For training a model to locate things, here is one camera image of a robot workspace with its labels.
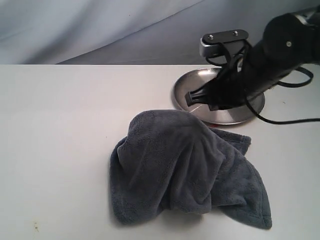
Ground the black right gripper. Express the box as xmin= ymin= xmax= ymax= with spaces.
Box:
xmin=184 ymin=65 xmax=253 ymax=110

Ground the grey fleece cloth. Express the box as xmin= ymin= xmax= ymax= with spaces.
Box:
xmin=109 ymin=110 xmax=272 ymax=229

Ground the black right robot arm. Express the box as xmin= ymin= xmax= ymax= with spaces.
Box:
xmin=185 ymin=6 xmax=320 ymax=111

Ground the round steel plate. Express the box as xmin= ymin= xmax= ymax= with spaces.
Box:
xmin=171 ymin=67 xmax=255 ymax=125

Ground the white backdrop sheet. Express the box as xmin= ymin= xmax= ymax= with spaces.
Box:
xmin=0 ymin=0 xmax=319 ymax=65

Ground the wrist camera with black bracket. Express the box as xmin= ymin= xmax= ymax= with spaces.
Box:
xmin=199 ymin=29 xmax=249 ymax=67

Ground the black cable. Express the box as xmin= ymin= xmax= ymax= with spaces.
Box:
xmin=239 ymin=65 xmax=320 ymax=125

